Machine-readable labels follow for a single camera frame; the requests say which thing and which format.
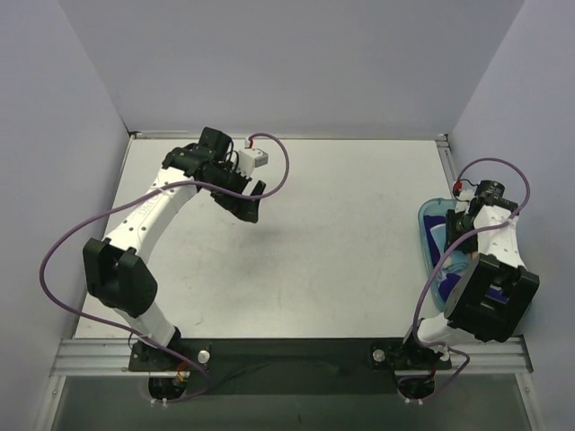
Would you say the purple rolled towel back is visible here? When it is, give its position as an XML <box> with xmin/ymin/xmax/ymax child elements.
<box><xmin>423</xmin><ymin>215</ymin><xmax>446</xmax><ymax>244</ymax></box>

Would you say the purple rolled towel front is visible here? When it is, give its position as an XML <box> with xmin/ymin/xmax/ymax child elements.
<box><xmin>438</xmin><ymin>273</ymin><xmax>461</xmax><ymax>303</ymax></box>

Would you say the aluminium front rail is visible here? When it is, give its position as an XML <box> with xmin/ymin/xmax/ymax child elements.
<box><xmin>49</xmin><ymin>337</ymin><xmax>534</xmax><ymax>376</ymax></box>

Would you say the teal plastic basket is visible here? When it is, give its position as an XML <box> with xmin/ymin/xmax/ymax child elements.
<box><xmin>418</xmin><ymin>198</ymin><xmax>456</xmax><ymax>311</ymax></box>

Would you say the blue orange patterned towel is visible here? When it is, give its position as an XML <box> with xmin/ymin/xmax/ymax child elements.
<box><xmin>439</xmin><ymin>251</ymin><xmax>470</xmax><ymax>279</ymax></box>

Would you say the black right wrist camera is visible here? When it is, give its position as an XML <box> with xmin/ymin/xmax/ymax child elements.
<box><xmin>475</xmin><ymin>180</ymin><xmax>518</xmax><ymax>211</ymax></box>

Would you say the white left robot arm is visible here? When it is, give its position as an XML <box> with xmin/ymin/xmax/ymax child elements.
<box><xmin>83</xmin><ymin>128</ymin><xmax>269</xmax><ymax>370</ymax></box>

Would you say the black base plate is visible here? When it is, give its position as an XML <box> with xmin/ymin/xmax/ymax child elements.
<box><xmin>129</xmin><ymin>337</ymin><xmax>453</xmax><ymax>396</ymax></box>

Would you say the purple rolled towel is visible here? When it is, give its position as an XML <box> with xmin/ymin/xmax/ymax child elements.
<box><xmin>423</xmin><ymin>215</ymin><xmax>446</xmax><ymax>244</ymax></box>
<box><xmin>438</xmin><ymin>273</ymin><xmax>461</xmax><ymax>303</ymax></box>

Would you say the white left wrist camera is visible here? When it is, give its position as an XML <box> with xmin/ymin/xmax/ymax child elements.
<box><xmin>236</xmin><ymin>148</ymin><xmax>269</xmax><ymax>177</ymax></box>

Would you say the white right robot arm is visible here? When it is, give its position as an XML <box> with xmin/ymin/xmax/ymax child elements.
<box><xmin>398</xmin><ymin>204</ymin><xmax>540</xmax><ymax>368</ymax></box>

